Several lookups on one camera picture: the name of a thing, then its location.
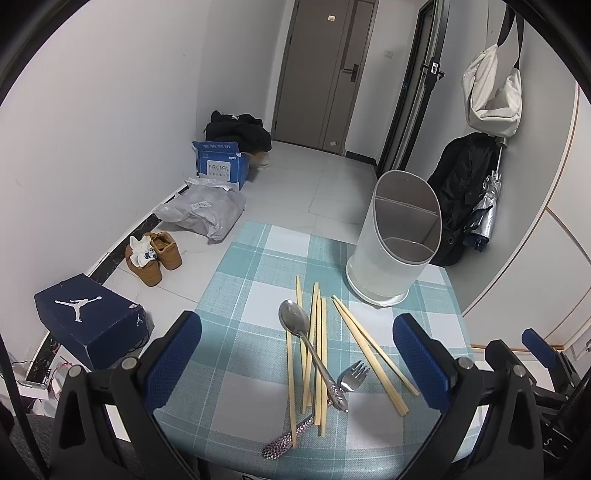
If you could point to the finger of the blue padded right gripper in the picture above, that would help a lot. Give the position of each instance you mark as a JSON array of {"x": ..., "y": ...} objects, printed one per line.
[{"x": 549, "y": 357}]

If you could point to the blue cardboard box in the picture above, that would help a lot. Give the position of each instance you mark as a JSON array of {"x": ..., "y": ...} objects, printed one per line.
[{"x": 222, "y": 161}]

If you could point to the teal plaid placemat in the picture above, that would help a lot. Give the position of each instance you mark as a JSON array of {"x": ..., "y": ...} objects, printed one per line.
[{"x": 232, "y": 397}]

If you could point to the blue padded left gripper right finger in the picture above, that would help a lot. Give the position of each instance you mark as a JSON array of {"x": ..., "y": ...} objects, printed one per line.
[{"x": 429, "y": 362}]

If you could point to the white utensil holder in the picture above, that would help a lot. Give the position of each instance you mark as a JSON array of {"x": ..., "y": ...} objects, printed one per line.
[{"x": 400, "y": 236}]

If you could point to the white cabinet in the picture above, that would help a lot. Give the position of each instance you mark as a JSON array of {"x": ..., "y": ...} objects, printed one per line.
[{"x": 546, "y": 283}]

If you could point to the black framed glass door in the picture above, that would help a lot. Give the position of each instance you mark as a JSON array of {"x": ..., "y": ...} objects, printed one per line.
[{"x": 422, "y": 73}]

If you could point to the silver spoon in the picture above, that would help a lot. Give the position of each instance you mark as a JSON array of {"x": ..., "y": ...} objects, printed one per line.
[{"x": 295, "y": 320}]

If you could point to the navy Jordan shoe box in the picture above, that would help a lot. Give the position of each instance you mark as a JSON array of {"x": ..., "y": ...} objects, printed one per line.
[{"x": 96, "y": 325}]

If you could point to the black hanging jacket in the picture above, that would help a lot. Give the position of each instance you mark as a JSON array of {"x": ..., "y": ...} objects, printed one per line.
[{"x": 457, "y": 182}]

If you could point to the tan shoe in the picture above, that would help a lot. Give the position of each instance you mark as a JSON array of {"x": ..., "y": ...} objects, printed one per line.
[
  {"x": 141, "y": 259},
  {"x": 166, "y": 249}
]

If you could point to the grey plastic mailer bag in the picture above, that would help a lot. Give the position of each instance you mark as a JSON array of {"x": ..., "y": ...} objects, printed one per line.
[{"x": 207, "y": 207}]

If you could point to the silver folded umbrella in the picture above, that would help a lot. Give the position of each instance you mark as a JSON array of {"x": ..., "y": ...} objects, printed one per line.
[{"x": 480, "y": 226}]

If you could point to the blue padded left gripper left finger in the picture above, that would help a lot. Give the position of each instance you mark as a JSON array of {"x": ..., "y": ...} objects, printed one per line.
[{"x": 164, "y": 361}]

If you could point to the black clothes pile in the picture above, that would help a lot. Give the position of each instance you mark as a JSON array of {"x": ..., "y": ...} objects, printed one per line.
[{"x": 245, "y": 130}]

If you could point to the white shoulder bag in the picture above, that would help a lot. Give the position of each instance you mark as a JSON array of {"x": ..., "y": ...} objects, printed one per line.
[{"x": 495, "y": 111}]

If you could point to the grey entrance door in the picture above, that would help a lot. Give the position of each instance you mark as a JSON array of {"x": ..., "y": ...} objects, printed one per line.
[{"x": 326, "y": 50}]

